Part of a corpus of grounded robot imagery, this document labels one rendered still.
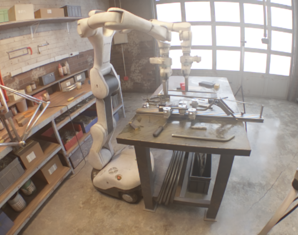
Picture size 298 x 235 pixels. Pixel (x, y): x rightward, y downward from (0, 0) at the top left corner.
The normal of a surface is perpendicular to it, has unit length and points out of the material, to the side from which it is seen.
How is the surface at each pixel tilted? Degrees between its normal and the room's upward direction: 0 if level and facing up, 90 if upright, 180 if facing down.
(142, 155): 90
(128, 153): 73
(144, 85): 90
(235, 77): 90
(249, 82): 90
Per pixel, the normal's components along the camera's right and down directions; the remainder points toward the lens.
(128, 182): 0.25, -0.18
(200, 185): -0.31, 0.45
